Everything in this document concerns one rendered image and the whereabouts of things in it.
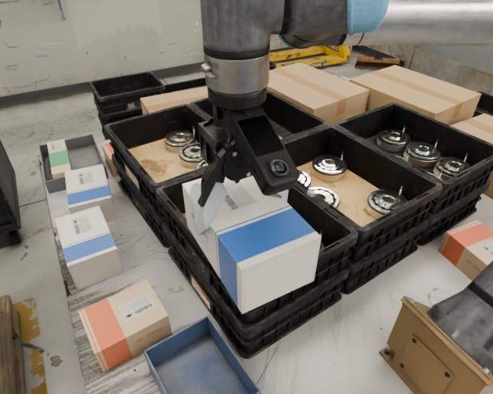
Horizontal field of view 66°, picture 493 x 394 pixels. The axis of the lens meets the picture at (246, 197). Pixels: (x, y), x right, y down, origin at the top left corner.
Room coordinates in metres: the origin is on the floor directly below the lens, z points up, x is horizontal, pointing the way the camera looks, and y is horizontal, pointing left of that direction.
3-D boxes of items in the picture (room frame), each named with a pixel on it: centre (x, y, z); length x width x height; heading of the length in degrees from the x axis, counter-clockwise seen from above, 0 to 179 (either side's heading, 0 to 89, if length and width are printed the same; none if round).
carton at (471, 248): (0.70, -0.63, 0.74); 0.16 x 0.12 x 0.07; 23
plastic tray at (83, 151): (1.19, 0.64, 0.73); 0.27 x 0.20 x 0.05; 27
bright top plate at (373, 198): (0.78, -0.37, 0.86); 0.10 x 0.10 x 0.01
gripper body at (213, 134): (0.45, 0.01, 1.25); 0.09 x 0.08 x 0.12; 28
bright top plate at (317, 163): (0.96, -0.25, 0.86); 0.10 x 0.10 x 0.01
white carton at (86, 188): (0.95, 0.50, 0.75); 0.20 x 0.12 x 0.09; 24
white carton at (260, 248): (0.42, 0.00, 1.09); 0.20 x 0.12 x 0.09; 28
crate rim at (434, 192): (0.83, -0.26, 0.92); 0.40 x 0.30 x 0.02; 34
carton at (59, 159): (1.16, 0.68, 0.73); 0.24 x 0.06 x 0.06; 26
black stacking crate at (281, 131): (1.16, -0.03, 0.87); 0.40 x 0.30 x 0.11; 34
